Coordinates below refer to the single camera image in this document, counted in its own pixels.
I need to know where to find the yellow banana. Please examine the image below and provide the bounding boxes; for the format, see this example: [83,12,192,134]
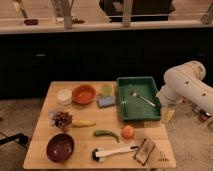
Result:
[72,120,95,128]

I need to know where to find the small wooden box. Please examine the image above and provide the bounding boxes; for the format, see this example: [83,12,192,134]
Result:
[133,138,155,166]

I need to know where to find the blue sponge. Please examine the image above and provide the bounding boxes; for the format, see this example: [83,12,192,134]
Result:
[97,96,115,108]

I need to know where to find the bunch of red grapes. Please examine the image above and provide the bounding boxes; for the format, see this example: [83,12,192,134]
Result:
[53,112,73,132]

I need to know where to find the green plastic tray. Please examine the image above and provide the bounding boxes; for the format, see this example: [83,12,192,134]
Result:
[117,76,161,122]

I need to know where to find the orange bowl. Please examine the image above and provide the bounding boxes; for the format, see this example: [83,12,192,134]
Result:
[72,85,96,105]

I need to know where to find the orange fruit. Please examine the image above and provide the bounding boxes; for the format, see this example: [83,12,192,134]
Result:
[121,125,134,139]

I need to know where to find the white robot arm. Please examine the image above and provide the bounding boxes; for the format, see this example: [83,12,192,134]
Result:
[156,61,213,123]

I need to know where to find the wooden folding table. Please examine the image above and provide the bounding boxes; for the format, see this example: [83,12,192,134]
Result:
[23,81,176,170]

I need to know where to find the green plastic cup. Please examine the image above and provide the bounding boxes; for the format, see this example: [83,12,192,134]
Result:
[101,84,112,97]

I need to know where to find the black stand on floor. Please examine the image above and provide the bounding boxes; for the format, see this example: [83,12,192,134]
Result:
[0,132,29,146]

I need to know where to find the bottles on floor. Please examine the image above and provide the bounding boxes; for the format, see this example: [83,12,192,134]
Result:
[192,105,213,132]

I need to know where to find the metal fork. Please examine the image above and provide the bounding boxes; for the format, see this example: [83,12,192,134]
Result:
[132,92,156,107]

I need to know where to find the dark red bowl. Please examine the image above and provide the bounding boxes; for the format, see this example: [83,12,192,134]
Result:
[46,134,74,163]

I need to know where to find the white paper cup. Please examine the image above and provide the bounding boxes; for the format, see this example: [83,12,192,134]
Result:
[57,89,72,105]

